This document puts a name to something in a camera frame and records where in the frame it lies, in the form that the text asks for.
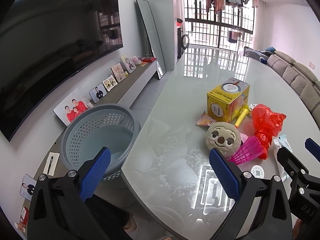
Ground white notepad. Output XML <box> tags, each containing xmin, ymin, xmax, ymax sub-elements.
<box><xmin>43</xmin><ymin>152</ymin><xmax>60</xmax><ymax>177</ymax></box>

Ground red plastic bag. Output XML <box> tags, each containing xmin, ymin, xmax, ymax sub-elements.
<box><xmin>251</xmin><ymin>104</ymin><xmax>286</xmax><ymax>160</ymax></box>

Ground barred window grille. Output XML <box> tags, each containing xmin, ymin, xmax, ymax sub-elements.
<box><xmin>183</xmin><ymin>0</ymin><xmax>257</xmax><ymax>52</ymax></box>

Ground small photo card of man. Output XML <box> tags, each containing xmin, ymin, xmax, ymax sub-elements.
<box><xmin>20</xmin><ymin>174</ymin><xmax>36</xmax><ymax>201</ymax></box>

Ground white round lid with QR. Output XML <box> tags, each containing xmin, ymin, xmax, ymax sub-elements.
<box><xmin>251</xmin><ymin>165</ymin><xmax>265</xmax><ymax>179</ymax></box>

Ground black pen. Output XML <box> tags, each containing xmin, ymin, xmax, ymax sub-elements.
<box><xmin>47</xmin><ymin>156</ymin><xmax>54</xmax><ymax>175</ymax></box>

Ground pink plastic shuttlecock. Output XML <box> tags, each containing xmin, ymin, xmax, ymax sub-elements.
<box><xmin>229</xmin><ymin>136</ymin><xmax>264</xmax><ymax>165</ymax></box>

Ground photo of man in black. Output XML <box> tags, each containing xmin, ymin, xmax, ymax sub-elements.
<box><xmin>89</xmin><ymin>83</ymin><xmax>107</xmax><ymax>103</ymax></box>

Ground small red white box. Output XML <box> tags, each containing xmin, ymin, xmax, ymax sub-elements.
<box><xmin>15</xmin><ymin>206</ymin><xmax>29</xmax><ymax>233</ymax></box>

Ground large family photo red shirts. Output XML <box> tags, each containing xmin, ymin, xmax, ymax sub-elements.
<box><xmin>53</xmin><ymin>89</ymin><xmax>93</xmax><ymax>126</ymax></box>

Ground yellow cardboard box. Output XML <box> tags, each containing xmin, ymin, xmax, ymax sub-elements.
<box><xmin>207</xmin><ymin>77</ymin><xmax>250</xmax><ymax>122</ymax></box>

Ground baby photo frame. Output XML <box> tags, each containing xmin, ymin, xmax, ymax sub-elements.
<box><xmin>111</xmin><ymin>63</ymin><xmax>126</xmax><ymax>83</ymax></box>

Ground white paper ball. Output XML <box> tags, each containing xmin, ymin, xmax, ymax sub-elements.
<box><xmin>249</xmin><ymin>104</ymin><xmax>257</xmax><ymax>111</ymax></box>

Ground white blue snack packet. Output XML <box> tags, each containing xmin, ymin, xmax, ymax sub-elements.
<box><xmin>272</xmin><ymin>134</ymin><xmax>295</xmax><ymax>183</ymax></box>

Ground small multi-picture photo frame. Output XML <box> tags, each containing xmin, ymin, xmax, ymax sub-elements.
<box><xmin>102</xmin><ymin>75</ymin><xmax>118</xmax><ymax>92</ymax></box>

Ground pink snack wrapper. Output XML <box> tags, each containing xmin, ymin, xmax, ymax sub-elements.
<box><xmin>196</xmin><ymin>112</ymin><xmax>217</xmax><ymax>127</ymax></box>

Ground beige sloth plush toy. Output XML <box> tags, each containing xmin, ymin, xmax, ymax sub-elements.
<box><xmin>204</xmin><ymin>122</ymin><xmax>242</xmax><ymax>160</ymax></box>

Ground large curved black television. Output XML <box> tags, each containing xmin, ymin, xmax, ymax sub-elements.
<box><xmin>1</xmin><ymin>0</ymin><xmax>123</xmax><ymax>140</ymax></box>

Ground leaning floor mirror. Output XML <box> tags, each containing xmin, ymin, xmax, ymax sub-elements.
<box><xmin>136</xmin><ymin>0</ymin><xmax>167</xmax><ymax>80</ymax></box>

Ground yellow foam dart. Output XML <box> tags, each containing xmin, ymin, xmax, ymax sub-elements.
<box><xmin>234</xmin><ymin>108</ymin><xmax>249</xmax><ymax>128</ymax></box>

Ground pink plush on console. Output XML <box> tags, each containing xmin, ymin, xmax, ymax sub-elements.
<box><xmin>132</xmin><ymin>56</ymin><xmax>142</xmax><ymax>66</ymax></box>

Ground grey perforated laundry basket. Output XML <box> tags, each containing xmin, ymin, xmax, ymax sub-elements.
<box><xmin>60</xmin><ymin>103</ymin><xmax>141</xmax><ymax>180</ymax></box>

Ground grey sectional sofa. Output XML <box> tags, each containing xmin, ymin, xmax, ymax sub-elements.
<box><xmin>267</xmin><ymin>50</ymin><xmax>320</xmax><ymax>125</ymax></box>

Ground red item on console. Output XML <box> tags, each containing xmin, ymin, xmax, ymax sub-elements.
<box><xmin>141</xmin><ymin>57</ymin><xmax>157</xmax><ymax>63</ymax></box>

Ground tall portrait photo frame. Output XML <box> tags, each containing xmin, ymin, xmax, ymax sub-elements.
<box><xmin>120</xmin><ymin>55</ymin><xmax>136</xmax><ymax>74</ymax></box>

